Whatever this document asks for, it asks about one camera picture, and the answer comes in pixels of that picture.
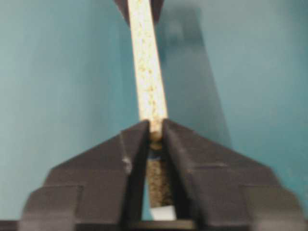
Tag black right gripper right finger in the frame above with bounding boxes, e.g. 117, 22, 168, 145
163, 119, 306, 231

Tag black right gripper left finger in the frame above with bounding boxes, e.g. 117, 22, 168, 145
18, 121, 149, 231

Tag small wooden dowel rod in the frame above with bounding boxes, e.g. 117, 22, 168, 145
150, 132, 162, 150

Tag white particle board plank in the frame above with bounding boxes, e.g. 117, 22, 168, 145
128, 0, 176, 221

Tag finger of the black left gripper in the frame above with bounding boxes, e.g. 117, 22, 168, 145
114, 0, 128, 18
150, 0, 164, 24

